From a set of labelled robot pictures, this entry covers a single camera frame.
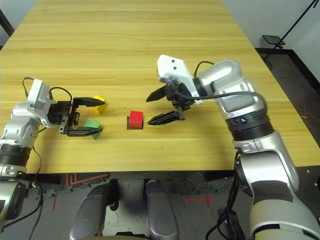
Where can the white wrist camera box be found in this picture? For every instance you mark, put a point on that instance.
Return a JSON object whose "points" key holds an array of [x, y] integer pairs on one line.
{"points": [[172, 66], [37, 95]]}

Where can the black floor plate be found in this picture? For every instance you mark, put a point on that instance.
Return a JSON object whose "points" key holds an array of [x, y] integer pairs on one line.
{"points": [[236, 220]]}

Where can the grey robot leg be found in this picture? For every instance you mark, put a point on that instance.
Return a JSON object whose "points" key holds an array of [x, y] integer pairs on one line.
{"points": [[160, 212], [92, 212]]}

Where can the black stand with tray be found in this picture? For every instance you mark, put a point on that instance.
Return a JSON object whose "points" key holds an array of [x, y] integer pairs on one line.
{"points": [[272, 39]]}

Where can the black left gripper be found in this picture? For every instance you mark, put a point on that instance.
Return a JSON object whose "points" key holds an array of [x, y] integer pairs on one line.
{"points": [[58, 112]]}

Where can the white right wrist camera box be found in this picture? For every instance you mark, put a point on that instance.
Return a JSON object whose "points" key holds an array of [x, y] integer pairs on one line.
{"points": [[172, 66]]}

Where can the yellow wooden block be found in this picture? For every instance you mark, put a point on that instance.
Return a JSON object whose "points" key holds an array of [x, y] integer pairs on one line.
{"points": [[102, 108]]}

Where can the speckled foam floor mat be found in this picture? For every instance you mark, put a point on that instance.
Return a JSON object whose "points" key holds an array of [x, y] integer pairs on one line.
{"points": [[47, 190], [200, 183]]}

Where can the red wooden block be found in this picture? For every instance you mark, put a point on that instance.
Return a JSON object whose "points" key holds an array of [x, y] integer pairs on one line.
{"points": [[136, 118]]}

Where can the green wooden block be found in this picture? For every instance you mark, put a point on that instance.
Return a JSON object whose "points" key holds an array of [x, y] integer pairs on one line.
{"points": [[91, 123]]}

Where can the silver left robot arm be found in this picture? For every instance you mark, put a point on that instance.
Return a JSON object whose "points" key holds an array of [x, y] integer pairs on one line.
{"points": [[17, 125]]}

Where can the black metal table leg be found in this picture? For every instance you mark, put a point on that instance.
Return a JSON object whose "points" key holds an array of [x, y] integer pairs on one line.
{"points": [[6, 23]]}

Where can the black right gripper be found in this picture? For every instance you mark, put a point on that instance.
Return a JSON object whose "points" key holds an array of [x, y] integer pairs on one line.
{"points": [[177, 96]]}

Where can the grey left robot leg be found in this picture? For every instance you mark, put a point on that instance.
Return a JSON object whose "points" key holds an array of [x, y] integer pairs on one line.
{"points": [[92, 212]]}

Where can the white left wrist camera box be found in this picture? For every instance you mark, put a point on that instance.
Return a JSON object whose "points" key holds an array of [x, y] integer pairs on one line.
{"points": [[37, 95]]}

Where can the grey right robot leg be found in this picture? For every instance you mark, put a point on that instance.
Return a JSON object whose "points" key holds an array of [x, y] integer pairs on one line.
{"points": [[160, 212]]}

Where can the black square marker pad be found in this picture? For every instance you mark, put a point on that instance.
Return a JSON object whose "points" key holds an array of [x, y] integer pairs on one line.
{"points": [[135, 129]]}

